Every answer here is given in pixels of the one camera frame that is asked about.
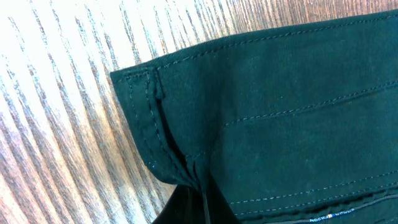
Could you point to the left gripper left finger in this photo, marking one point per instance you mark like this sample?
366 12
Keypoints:
185 206

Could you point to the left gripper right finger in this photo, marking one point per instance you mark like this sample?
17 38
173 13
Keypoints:
217 210

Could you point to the black shorts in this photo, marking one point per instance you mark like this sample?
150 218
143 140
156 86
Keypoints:
295 125

